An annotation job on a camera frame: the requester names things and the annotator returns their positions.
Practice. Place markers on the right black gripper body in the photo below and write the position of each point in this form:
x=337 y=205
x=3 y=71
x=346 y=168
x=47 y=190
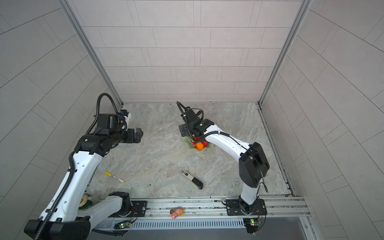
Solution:
x=190 y=129

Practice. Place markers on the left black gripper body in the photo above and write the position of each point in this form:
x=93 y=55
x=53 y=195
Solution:
x=128 y=136

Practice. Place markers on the orange tangerine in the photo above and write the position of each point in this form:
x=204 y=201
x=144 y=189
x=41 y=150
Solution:
x=200 y=146

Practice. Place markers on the red grape bunch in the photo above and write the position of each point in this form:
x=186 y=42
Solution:
x=194 y=139

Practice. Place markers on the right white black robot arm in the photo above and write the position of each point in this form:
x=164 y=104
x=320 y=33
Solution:
x=253 y=163

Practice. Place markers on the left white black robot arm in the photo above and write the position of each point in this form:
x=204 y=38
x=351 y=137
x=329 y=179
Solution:
x=61 y=219

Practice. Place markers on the green scalloped fruit bowl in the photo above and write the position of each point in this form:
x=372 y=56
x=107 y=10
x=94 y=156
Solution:
x=189 y=144

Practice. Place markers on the pink toy fruit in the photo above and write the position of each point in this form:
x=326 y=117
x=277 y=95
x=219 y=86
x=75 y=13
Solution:
x=176 y=212

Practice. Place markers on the yellow white marker pen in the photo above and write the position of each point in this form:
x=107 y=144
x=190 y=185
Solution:
x=115 y=177

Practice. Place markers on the white black handheld device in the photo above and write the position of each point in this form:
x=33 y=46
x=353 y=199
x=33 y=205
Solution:
x=196 y=183

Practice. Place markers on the left green circuit board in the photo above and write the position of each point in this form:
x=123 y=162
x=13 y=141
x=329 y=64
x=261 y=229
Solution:
x=122 y=225

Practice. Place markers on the green circuit board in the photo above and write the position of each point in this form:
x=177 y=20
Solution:
x=252 y=225
x=122 y=225

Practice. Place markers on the right green circuit board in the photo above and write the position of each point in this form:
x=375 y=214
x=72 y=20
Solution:
x=252 y=225

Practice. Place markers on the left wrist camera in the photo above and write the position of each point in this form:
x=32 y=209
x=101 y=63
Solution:
x=114 y=122

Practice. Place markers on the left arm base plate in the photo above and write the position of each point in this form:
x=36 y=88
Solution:
x=139 y=207

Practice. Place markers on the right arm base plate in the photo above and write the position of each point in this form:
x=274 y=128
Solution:
x=234 y=208

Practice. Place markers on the aluminium mounting rail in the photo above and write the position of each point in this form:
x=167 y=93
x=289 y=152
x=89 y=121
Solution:
x=215 y=207

